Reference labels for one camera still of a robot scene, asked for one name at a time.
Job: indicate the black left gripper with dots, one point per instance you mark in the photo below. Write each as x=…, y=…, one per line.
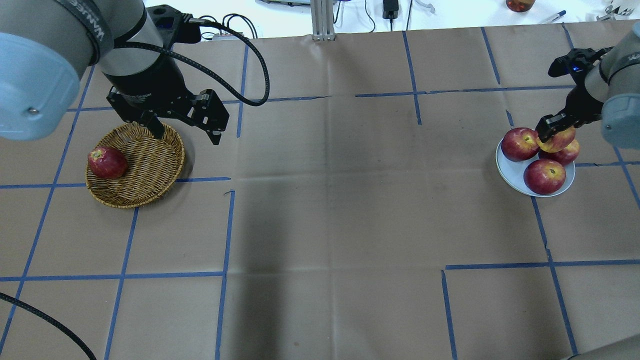
x=145, y=89

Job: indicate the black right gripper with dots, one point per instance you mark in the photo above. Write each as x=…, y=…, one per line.
x=585, y=104

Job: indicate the yellow-red apple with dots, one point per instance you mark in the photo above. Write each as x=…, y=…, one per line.
x=557, y=142

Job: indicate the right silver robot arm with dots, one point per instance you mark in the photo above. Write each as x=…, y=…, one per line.
x=606, y=90

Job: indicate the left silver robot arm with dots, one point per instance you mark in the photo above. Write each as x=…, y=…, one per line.
x=46, y=46

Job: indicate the red plate apple back-left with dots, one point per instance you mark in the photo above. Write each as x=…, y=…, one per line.
x=520, y=144

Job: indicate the red plate apple back-right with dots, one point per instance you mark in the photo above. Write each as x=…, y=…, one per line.
x=565, y=156

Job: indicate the red plate apple front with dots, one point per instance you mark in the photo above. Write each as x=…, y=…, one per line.
x=544, y=176

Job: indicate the round wicker basket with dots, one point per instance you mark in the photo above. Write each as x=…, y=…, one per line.
x=154, y=165

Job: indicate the white round plate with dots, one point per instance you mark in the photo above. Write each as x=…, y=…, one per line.
x=512, y=173

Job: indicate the dark red basket apple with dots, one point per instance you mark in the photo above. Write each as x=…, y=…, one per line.
x=107, y=162

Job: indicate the silver usb hub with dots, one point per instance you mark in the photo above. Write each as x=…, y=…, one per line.
x=223, y=36

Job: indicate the black power adapter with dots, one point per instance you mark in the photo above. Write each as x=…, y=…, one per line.
x=390, y=9

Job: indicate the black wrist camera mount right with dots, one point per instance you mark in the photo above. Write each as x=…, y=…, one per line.
x=577, y=63

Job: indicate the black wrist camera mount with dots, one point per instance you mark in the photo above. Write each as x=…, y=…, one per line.
x=174, y=26
x=577, y=63

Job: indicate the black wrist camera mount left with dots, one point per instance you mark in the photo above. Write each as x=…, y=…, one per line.
x=174, y=26

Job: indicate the aluminium frame post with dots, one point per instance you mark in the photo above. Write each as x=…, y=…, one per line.
x=322, y=20

